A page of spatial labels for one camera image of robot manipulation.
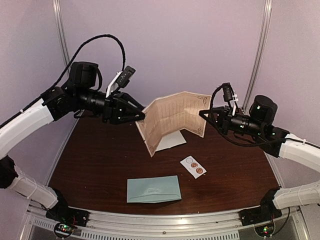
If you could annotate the light blue envelope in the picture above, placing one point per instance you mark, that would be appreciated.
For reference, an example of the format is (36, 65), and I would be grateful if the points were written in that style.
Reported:
(153, 190)

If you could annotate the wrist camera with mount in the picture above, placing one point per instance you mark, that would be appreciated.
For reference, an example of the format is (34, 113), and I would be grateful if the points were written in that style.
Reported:
(231, 98)
(120, 81)

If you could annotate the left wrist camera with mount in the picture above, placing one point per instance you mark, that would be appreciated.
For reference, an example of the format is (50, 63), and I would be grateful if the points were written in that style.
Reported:
(120, 81)

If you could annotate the white creased paper sheet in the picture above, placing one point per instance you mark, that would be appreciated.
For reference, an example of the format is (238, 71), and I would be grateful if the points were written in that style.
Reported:
(170, 141)

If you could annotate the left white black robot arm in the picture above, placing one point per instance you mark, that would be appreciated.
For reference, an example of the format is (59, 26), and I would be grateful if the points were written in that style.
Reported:
(78, 95)

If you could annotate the front aluminium rail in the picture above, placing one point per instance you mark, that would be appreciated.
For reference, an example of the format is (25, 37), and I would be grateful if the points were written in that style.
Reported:
(225, 225)

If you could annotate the beige decorated letter paper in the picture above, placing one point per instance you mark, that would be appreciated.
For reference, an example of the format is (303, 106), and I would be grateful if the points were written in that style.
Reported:
(172, 113)

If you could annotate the white seal sticker sheet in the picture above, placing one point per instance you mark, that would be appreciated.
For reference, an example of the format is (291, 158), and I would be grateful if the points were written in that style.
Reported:
(193, 167)

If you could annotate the right round circuit board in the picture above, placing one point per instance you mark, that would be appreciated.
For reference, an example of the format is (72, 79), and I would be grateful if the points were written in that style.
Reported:
(264, 230)

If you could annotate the aluminium frame post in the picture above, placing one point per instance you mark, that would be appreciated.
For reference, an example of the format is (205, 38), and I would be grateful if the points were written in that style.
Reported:
(263, 36)
(61, 31)

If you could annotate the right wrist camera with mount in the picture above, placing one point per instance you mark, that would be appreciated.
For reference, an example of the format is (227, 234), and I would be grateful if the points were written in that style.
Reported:
(231, 98)

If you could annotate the round circuit board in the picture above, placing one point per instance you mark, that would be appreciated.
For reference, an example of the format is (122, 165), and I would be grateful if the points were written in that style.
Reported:
(264, 230)
(62, 230)

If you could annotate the left round circuit board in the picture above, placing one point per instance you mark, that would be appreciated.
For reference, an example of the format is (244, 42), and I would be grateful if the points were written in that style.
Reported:
(62, 230)

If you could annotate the left aluminium frame post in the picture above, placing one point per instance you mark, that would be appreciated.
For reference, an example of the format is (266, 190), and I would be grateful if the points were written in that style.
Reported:
(61, 31)

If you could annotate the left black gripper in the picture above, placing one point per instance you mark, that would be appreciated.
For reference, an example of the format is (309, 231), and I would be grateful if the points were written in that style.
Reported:
(115, 107)

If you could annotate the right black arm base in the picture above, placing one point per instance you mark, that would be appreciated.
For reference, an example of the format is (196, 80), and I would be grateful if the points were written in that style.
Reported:
(266, 211)

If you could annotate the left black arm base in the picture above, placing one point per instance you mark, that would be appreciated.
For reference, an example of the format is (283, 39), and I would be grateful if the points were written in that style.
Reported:
(61, 212)

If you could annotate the right aluminium frame post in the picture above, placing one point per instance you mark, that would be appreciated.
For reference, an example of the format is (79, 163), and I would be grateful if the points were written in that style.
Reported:
(263, 36)

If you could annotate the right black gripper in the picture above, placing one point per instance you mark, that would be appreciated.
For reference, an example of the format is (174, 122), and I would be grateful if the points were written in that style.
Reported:
(228, 112)

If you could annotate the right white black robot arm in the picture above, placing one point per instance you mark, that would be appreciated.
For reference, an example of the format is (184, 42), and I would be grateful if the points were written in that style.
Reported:
(256, 130)

